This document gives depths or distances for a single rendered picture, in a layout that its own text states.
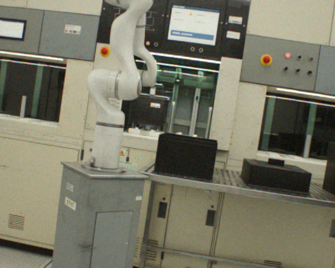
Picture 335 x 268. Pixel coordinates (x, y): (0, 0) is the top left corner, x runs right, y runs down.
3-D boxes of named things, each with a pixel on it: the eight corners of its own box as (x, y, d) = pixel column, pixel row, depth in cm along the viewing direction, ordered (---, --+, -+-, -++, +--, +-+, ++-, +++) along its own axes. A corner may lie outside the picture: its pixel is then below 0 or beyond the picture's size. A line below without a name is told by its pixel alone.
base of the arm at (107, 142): (95, 172, 155) (101, 126, 154) (74, 163, 169) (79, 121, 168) (134, 173, 167) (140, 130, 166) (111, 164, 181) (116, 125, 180)
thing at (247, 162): (247, 186, 177) (251, 157, 176) (239, 176, 207) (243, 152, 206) (310, 195, 176) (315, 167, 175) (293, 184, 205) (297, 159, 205)
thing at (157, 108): (126, 127, 257) (133, 79, 255) (132, 127, 277) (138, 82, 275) (163, 133, 255) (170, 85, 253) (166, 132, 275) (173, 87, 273)
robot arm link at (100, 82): (119, 128, 160) (128, 70, 159) (77, 121, 163) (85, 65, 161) (127, 127, 172) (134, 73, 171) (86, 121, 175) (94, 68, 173)
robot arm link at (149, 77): (161, 24, 186) (157, 84, 200) (128, 20, 188) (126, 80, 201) (158, 28, 178) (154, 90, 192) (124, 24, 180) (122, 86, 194)
